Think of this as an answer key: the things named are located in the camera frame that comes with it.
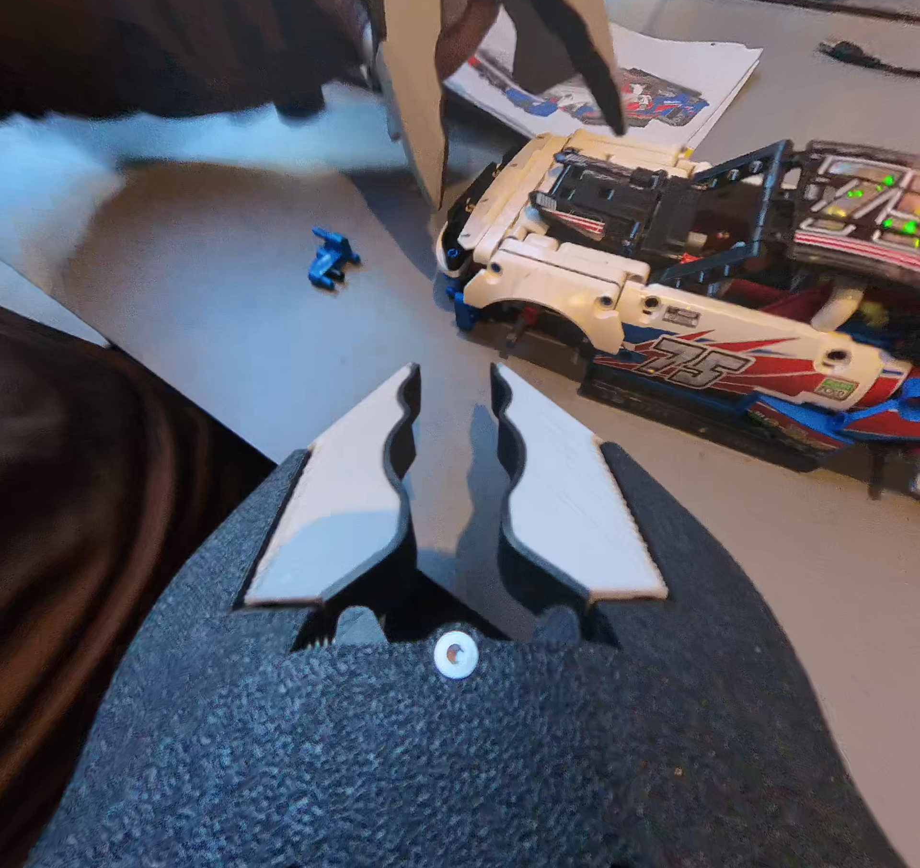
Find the white brick model car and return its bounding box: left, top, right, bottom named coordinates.
left=433, top=128, right=920, bottom=501

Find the grey desk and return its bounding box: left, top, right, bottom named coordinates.
left=0, top=0, right=920, bottom=855

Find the blue toy brick connector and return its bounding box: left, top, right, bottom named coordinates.
left=308, top=226, right=362, bottom=292

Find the open instruction booklet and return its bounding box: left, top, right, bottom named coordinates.
left=444, top=20, right=763, bottom=152

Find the black usb cable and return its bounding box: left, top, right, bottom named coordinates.
left=818, top=39, right=920, bottom=80

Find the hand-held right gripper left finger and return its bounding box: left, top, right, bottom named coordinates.
left=243, top=362, right=423, bottom=609

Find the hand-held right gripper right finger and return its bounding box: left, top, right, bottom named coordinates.
left=491, top=362, right=669, bottom=605

